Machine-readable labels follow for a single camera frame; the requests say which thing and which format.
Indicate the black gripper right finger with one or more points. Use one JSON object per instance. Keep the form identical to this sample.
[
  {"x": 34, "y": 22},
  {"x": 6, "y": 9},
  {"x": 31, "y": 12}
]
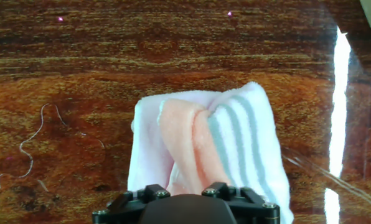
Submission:
[{"x": 254, "y": 208}]

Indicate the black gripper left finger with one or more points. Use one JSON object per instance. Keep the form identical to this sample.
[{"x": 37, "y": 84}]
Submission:
[{"x": 123, "y": 207}]

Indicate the pink white striped towel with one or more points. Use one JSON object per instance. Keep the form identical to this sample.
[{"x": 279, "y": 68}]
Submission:
[{"x": 235, "y": 130}]

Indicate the thin white thread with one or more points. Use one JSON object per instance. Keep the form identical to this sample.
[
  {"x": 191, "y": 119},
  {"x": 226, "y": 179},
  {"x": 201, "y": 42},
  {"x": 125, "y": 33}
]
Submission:
[
  {"x": 41, "y": 123},
  {"x": 61, "y": 116},
  {"x": 43, "y": 185}
]

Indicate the glossy wood grain sheet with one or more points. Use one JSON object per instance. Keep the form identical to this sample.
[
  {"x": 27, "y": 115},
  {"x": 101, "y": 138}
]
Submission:
[{"x": 79, "y": 62}]

